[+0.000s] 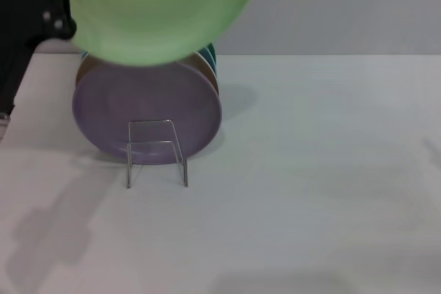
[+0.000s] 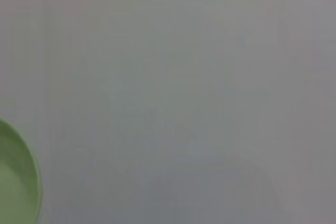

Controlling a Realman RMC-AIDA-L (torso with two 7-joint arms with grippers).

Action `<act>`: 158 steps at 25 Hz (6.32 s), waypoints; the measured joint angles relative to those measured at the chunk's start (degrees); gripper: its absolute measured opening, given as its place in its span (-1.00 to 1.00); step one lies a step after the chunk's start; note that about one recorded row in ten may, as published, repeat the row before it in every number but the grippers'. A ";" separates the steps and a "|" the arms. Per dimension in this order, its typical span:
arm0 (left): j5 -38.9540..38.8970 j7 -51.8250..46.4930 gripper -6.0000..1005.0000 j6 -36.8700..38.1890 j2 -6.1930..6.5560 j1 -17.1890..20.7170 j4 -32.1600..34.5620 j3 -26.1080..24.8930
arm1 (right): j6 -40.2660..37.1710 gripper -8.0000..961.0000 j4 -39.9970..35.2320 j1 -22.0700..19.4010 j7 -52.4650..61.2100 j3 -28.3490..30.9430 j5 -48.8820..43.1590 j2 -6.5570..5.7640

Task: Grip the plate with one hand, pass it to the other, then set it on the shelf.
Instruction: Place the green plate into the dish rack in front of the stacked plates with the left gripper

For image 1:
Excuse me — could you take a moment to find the beige plate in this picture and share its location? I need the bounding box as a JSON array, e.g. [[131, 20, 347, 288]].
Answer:
[[75, 51, 220, 96]]

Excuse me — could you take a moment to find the light green plate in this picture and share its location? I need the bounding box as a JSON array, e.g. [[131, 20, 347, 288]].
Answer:
[[64, 0, 263, 67]]

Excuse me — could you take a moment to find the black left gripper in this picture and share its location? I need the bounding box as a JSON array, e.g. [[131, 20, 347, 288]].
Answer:
[[0, 0, 79, 118]]

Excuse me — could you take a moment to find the lilac plate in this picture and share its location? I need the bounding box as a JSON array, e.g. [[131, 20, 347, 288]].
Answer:
[[71, 59, 223, 167]]

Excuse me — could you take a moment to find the light blue plate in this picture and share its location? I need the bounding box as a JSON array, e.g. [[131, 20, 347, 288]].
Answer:
[[81, 47, 218, 75]]

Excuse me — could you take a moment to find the metal wire plate rack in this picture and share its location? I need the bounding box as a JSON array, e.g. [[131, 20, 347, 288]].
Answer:
[[125, 119, 189, 190]]

